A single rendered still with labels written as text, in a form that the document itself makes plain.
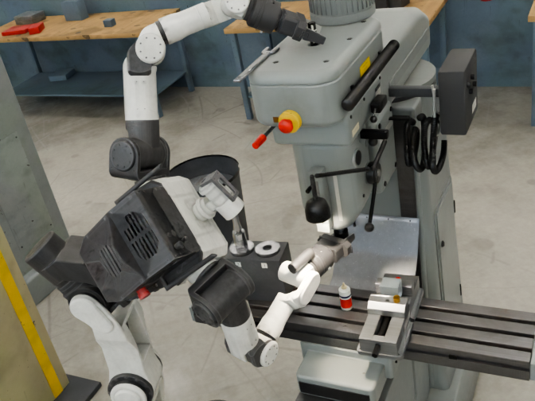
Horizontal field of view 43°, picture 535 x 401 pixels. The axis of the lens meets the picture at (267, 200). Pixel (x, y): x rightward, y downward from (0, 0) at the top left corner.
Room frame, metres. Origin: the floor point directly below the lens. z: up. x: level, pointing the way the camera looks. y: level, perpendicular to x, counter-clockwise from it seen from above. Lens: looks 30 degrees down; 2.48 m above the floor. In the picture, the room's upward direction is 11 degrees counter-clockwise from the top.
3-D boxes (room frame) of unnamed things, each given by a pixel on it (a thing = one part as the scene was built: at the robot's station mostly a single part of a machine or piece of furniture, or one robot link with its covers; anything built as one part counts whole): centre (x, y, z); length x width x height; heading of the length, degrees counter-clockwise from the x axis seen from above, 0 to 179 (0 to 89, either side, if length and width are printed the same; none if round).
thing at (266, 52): (1.77, -0.04, 1.89); 0.24 x 0.04 x 0.01; 151
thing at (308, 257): (1.72, -0.06, 1.24); 0.11 x 0.11 x 0.11; 45
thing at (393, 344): (1.75, -0.33, 0.98); 0.35 x 0.15 x 0.11; 152
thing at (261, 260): (2.06, 0.08, 1.03); 0.22 x 0.12 x 0.20; 67
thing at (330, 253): (1.79, -0.15, 1.23); 0.13 x 0.12 x 0.10; 45
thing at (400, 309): (1.73, -0.32, 1.02); 0.12 x 0.06 x 0.04; 62
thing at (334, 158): (1.86, -0.22, 1.47); 0.21 x 0.19 x 0.32; 60
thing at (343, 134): (1.89, -0.24, 1.68); 0.34 x 0.24 x 0.10; 150
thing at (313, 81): (1.87, -0.22, 1.81); 0.47 x 0.26 x 0.16; 150
